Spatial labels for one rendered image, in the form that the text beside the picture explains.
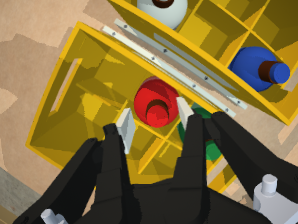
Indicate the white bottle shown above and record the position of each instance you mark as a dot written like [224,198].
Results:
[168,12]

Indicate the yellow divided crate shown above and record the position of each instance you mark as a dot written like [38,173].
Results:
[218,31]
[109,77]

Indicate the red bottle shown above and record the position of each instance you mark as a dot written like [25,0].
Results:
[153,100]

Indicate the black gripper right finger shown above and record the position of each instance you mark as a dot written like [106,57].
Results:
[271,180]

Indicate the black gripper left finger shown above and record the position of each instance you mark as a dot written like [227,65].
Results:
[66,198]

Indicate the blue bottle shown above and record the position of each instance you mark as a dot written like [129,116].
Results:
[257,66]

